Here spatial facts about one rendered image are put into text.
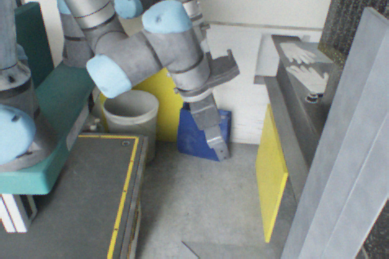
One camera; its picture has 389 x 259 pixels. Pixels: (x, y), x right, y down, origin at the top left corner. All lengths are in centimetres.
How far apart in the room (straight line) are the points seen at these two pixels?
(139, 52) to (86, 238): 69
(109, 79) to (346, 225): 42
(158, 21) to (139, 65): 8
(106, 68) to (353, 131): 38
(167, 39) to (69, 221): 76
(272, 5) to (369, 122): 125
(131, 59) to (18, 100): 17
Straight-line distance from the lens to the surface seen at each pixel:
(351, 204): 49
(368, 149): 44
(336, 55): 83
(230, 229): 145
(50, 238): 109
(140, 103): 174
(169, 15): 50
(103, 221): 108
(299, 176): 113
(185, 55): 53
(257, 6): 162
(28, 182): 70
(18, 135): 50
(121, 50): 52
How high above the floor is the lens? 115
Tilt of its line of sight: 32 degrees down
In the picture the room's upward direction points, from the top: 3 degrees clockwise
